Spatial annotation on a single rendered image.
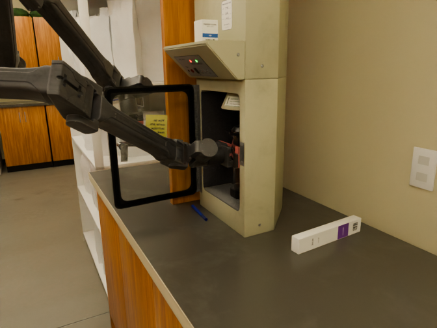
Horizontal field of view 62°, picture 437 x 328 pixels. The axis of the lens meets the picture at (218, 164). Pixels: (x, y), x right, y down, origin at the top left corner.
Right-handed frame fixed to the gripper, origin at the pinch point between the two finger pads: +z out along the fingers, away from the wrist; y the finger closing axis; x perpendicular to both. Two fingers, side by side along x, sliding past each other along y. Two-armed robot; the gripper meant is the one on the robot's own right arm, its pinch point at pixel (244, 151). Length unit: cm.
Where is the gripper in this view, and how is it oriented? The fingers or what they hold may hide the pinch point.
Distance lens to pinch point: 121.6
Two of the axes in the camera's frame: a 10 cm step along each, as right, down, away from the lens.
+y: -4.5, -2.2, 8.6
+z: 8.9, -1.3, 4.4
